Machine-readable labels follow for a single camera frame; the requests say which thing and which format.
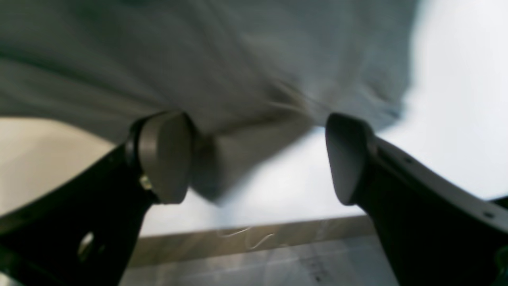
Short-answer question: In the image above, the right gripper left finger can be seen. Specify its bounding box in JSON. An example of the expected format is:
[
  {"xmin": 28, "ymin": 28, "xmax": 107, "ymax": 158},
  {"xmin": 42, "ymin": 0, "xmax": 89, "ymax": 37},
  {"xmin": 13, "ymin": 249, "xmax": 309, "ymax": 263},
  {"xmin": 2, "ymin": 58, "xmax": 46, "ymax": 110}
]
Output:
[{"xmin": 1, "ymin": 112, "xmax": 193, "ymax": 286}]

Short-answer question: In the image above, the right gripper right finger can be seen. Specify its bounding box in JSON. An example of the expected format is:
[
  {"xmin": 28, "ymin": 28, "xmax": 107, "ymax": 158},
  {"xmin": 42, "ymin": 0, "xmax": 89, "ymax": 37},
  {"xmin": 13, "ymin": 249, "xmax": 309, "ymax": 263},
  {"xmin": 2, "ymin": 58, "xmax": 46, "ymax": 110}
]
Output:
[{"xmin": 325, "ymin": 113, "xmax": 508, "ymax": 286}]

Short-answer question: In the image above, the grey T-shirt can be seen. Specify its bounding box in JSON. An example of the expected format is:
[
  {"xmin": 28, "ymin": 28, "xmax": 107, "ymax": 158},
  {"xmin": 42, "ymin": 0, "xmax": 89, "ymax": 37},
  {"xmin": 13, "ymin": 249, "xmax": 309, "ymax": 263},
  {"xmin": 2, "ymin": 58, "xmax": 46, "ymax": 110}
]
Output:
[{"xmin": 0, "ymin": 0, "xmax": 419, "ymax": 200}]

